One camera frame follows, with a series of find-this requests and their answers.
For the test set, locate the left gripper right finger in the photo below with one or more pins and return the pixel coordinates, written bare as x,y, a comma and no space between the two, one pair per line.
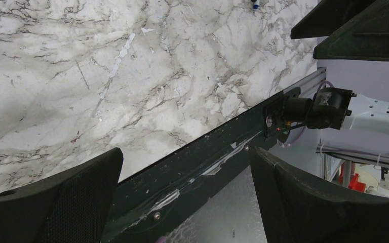
297,206

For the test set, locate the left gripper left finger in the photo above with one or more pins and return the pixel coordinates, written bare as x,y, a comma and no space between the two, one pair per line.
71,206

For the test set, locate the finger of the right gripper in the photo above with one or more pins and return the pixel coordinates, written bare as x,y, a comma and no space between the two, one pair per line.
364,37
328,16

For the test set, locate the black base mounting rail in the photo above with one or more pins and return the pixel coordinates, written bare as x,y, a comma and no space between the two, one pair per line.
159,198

